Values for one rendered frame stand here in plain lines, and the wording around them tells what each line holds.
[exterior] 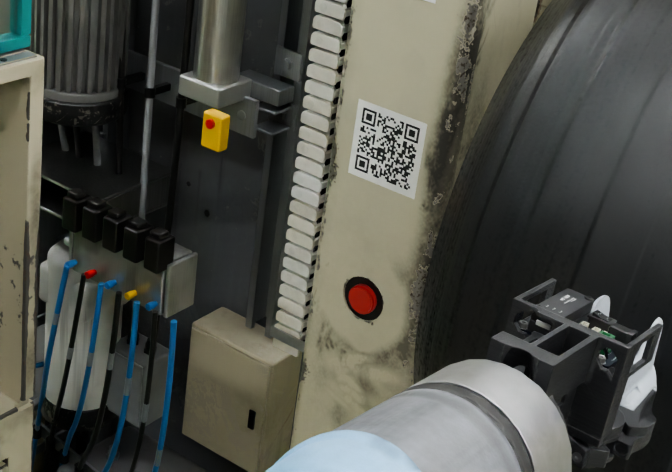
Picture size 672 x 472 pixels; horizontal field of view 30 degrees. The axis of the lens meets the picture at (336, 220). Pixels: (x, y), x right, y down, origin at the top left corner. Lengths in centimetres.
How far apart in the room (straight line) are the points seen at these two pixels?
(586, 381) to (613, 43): 29
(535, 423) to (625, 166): 29
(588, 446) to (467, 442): 16
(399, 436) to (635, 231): 34
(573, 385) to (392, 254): 53
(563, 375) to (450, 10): 50
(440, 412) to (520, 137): 35
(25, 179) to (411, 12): 39
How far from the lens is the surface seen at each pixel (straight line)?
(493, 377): 62
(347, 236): 121
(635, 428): 74
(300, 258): 127
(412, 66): 112
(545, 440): 61
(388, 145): 115
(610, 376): 69
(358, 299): 122
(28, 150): 118
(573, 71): 89
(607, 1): 93
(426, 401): 58
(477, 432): 57
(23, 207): 121
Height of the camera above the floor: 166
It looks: 26 degrees down
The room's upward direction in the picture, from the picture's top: 8 degrees clockwise
